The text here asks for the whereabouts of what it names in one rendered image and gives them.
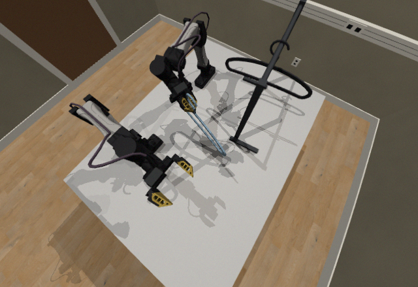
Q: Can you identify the black clothes hanger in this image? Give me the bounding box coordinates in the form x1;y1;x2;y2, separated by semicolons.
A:
225;40;312;99

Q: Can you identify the black metal rack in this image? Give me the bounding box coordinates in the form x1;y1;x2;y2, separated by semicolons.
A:
229;0;307;153

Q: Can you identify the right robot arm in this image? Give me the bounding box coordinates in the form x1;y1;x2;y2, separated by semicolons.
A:
69;94;163;186

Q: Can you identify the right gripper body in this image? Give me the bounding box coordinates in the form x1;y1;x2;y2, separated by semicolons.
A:
141;154;190;207

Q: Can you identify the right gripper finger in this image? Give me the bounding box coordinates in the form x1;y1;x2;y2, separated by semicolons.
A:
177;161;193;177
152;192;173;207

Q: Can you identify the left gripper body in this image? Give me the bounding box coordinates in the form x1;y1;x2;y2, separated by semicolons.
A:
167;78;197;110

